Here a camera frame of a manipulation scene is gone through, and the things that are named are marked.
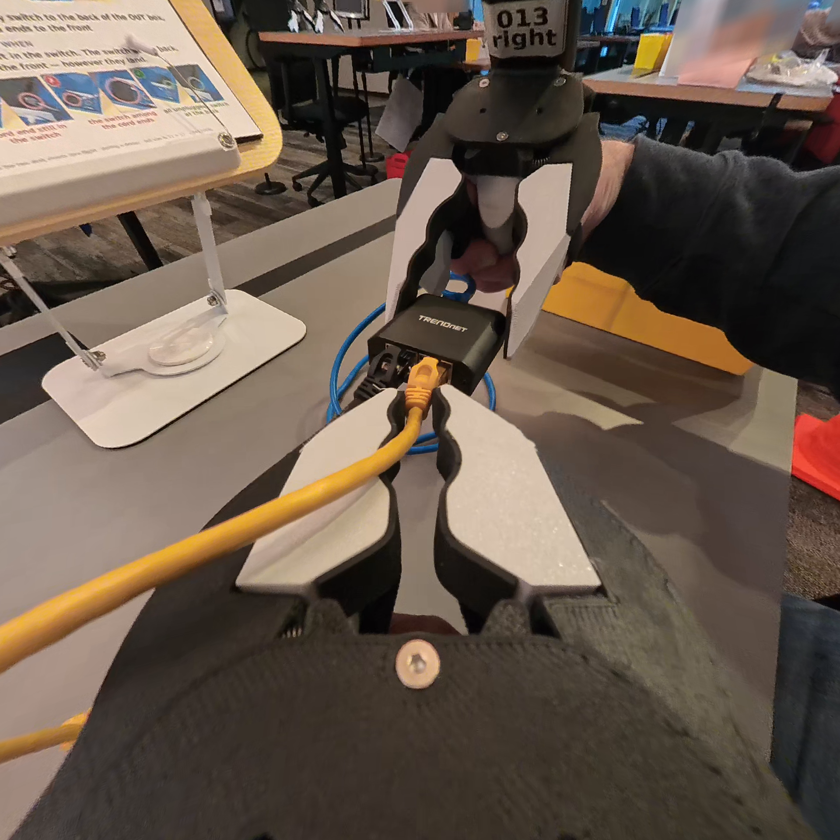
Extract black network switch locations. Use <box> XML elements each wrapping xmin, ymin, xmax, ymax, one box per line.
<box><xmin>367</xmin><ymin>294</ymin><xmax>508</xmax><ymax>395</ymax></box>

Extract yellow plastic bin with divider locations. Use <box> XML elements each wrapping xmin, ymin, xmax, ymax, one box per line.
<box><xmin>541</xmin><ymin>262</ymin><xmax>756</xmax><ymax>377</ymax></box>

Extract wooden background desk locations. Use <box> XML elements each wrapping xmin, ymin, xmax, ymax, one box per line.
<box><xmin>259</xmin><ymin>29</ymin><xmax>488</xmax><ymax>198</ymax></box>

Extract white document stand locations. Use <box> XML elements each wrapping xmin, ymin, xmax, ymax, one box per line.
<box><xmin>0</xmin><ymin>0</ymin><xmax>308</xmax><ymax>450</ymax></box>

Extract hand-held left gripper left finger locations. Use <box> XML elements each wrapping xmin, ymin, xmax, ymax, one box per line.
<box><xmin>235</xmin><ymin>387</ymin><xmax>403</xmax><ymax>634</ymax></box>

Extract printed instruction sheet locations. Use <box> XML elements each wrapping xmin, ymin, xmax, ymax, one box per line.
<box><xmin>0</xmin><ymin>0</ymin><xmax>265</xmax><ymax>175</ymax></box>

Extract white hanging paper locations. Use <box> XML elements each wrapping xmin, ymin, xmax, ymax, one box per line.
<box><xmin>375</xmin><ymin>77</ymin><xmax>425</xmax><ymax>153</ymax></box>

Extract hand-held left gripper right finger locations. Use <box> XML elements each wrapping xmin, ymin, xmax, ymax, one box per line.
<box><xmin>433</xmin><ymin>384</ymin><xmax>603</xmax><ymax>634</ymax></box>

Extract black ethernet cable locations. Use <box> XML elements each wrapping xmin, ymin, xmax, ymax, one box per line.
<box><xmin>353</xmin><ymin>351</ymin><xmax>403</xmax><ymax>404</ymax></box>

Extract person's legs in jeans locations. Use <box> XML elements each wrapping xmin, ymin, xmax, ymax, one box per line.
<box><xmin>771</xmin><ymin>594</ymin><xmax>840</xmax><ymax>809</ymax></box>

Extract person's right forearm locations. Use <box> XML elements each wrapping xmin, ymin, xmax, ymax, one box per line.
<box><xmin>577</xmin><ymin>134</ymin><xmax>840</xmax><ymax>395</ymax></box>

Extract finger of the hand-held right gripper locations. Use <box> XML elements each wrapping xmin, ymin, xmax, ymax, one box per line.
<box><xmin>386</xmin><ymin>156</ymin><xmax>470</xmax><ymax>320</ymax></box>
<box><xmin>503</xmin><ymin>163</ymin><xmax>574</xmax><ymax>361</ymax></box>

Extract orange traffic cone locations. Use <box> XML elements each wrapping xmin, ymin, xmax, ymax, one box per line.
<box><xmin>791</xmin><ymin>413</ymin><xmax>840</xmax><ymax>501</ymax></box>

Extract blue ethernet cable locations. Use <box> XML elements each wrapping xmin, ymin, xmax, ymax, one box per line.
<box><xmin>326</xmin><ymin>270</ymin><xmax>497</xmax><ymax>455</ymax></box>

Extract person's right hand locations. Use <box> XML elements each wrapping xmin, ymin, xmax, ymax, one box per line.
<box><xmin>451</xmin><ymin>140</ymin><xmax>635</xmax><ymax>295</ymax></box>

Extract orange ethernet cable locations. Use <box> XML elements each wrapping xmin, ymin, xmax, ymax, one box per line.
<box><xmin>0</xmin><ymin>356</ymin><xmax>439</xmax><ymax>762</ymax></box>

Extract black office chair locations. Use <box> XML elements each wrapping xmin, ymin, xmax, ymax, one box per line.
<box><xmin>289</xmin><ymin>84</ymin><xmax>386</xmax><ymax>199</ymax></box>

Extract cluttered background table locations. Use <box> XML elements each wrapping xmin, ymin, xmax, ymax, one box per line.
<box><xmin>581</xmin><ymin>64</ymin><xmax>836</xmax><ymax>156</ymax></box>

